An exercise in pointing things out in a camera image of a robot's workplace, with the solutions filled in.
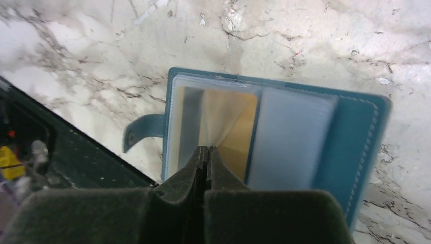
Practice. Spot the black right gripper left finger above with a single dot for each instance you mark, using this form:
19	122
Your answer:
169	213

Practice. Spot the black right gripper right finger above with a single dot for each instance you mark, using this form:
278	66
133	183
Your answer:
233	213

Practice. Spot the blue leather card holder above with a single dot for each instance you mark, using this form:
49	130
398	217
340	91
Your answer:
304	137

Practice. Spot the gold VIP card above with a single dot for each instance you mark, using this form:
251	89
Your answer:
212	117

